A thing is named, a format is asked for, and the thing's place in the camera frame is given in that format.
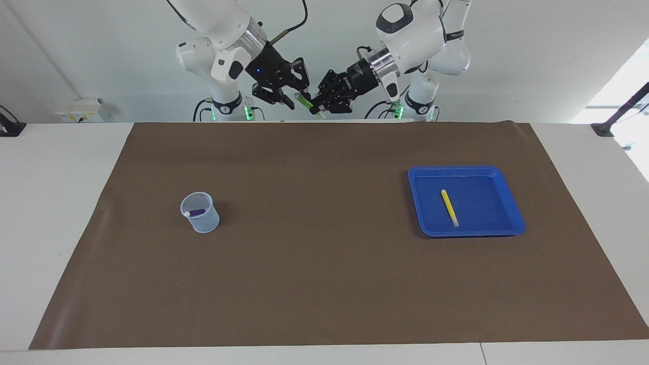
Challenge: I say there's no brown table mat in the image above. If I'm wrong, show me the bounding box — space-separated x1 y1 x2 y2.
29 121 649 350

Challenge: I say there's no yellow marker pen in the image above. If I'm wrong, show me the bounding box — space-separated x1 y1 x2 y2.
440 189 460 228

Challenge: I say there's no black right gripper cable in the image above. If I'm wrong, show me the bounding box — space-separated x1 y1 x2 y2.
269 0 309 46

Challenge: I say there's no blue plastic tray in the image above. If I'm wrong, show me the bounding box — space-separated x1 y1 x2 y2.
408 166 526 238

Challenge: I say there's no white power strip box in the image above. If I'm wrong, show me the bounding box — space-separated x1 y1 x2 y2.
54 99 104 123

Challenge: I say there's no small black table clamp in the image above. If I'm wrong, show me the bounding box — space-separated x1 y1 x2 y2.
0 105 27 137

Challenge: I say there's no green marker pen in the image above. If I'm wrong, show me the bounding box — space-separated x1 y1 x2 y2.
294 92 325 118

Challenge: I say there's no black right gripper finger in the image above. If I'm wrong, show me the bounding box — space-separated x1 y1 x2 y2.
252 83 296 111
288 57 311 97

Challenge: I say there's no black clamp with bar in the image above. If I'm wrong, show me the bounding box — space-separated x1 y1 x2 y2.
591 82 649 137

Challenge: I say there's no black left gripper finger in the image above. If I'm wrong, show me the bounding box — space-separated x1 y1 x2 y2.
309 95 354 116
318 69 349 95

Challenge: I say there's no translucent plastic cup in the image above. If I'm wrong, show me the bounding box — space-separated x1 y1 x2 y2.
180 191 221 234

